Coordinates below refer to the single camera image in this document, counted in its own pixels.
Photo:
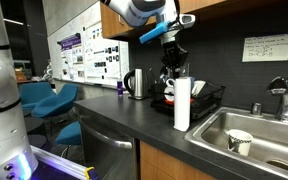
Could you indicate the stainless steel sink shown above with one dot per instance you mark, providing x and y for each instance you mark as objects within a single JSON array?
[{"x": 257, "y": 140}]

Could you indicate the black dish rack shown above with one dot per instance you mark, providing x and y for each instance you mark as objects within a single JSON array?
[{"x": 208, "y": 99}]

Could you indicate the chrome kitchen faucet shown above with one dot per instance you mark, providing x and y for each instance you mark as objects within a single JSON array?
[{"x": 279, "y": 87}]

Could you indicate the white patterned mug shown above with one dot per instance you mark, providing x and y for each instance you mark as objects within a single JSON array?
[{"x": 239, "y": 141}]

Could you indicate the wooden upper cabinets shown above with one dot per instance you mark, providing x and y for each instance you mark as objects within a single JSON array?
[{"x": 113, "y": 25}]

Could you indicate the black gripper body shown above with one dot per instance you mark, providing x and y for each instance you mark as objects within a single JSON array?
[{"x": 174, "y": 58}]

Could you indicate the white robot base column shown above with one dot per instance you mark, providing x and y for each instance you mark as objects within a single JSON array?
[{"x": 17, "y": 161}]

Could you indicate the white paper note on wall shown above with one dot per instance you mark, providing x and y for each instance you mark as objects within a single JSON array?
[{"x": 266, "y": 48}]

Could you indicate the white whiteboard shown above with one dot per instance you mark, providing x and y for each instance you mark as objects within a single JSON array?
[{"x": 80, "y": 53}]

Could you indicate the orange and white bowl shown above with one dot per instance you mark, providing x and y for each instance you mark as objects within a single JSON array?
[{"x": 170, "y": 95}]

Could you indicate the blue fabric chair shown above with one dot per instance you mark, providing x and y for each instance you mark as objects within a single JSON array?
[{"x": 57, "y": 104}]

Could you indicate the stainless electric kettle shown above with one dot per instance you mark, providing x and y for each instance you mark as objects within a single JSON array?
[{"x": 136, "y": 83}]

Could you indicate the white paper towel roll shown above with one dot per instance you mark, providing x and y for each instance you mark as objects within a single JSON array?
[{"x": 182, "y": 103}]

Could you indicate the stainless dishwasher door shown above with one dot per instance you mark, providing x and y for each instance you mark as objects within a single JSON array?
[{"x": 111, "y": 152}]

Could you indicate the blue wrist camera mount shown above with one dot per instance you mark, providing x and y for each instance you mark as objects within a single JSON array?
[{"x": 160, "y": 29}]

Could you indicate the wooden lower cabinet doors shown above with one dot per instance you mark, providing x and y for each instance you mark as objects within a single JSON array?
[{"x": 157, "y": 165}]

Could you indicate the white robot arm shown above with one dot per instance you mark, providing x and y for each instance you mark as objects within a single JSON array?
[{"x": 136, "y": 14}]

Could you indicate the research poster on whiteboard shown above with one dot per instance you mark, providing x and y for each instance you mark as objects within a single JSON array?
[{"x": 101, "y": 57}]

